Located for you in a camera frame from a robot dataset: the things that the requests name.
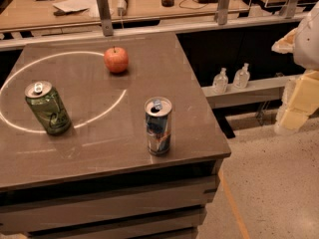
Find clear bottle right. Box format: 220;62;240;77
233;63;250;89

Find metal bracket left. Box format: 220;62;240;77
96;0;114;36

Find clear bottle left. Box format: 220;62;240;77
212;68;228;94

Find white paper sheets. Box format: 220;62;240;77
53;0;100;18

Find metal bracket right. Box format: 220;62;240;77
279;0;299;19

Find grey shelf beam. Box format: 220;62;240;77
202;75;298;109

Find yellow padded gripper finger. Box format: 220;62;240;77
274;70;319;134
271;29;297;54

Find white cylindrical tool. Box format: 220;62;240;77
117;0;129;16

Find clear bottle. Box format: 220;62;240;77
233;63;250;89
212;68;228;94

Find green soda can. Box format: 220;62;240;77
25;81;71;135

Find redbull can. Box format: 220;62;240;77
145;97;172;155

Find drawer cabinet under table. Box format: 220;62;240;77
0;159;221;239

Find red apple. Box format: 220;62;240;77
104;47;129;74

